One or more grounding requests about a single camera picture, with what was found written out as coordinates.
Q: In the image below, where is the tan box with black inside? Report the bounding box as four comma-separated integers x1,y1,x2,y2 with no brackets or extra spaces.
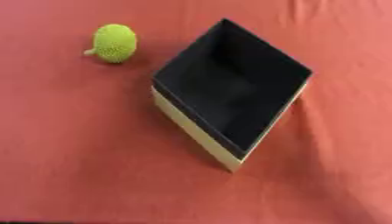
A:
150,17,314,173

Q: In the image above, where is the green spiky toy fruit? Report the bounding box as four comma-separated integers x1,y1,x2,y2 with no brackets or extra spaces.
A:
82,24,140,64

